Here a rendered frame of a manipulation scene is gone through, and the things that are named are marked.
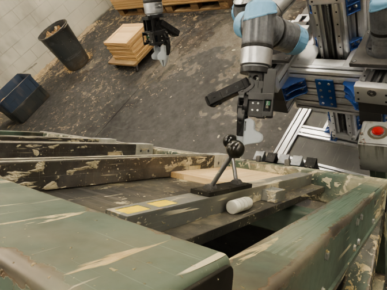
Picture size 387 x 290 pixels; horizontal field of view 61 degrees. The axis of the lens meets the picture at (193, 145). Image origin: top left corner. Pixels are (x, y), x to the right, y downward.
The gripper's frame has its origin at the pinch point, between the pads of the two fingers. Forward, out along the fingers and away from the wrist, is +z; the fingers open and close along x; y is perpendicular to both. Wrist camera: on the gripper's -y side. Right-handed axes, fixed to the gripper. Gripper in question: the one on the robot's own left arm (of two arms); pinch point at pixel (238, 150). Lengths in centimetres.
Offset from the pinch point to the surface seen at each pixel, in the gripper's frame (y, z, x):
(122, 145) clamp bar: -62, 6, 60
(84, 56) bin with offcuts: -302, -104, 376
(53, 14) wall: -396, -183, 414
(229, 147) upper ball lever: 0.0, -1.3, -14.9
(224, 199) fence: -0.8, 10.2, -10.1
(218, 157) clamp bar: -15, 7, 56
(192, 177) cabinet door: -17.2, 11.6, 23.3
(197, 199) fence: -4.6, 9.0, -19.2
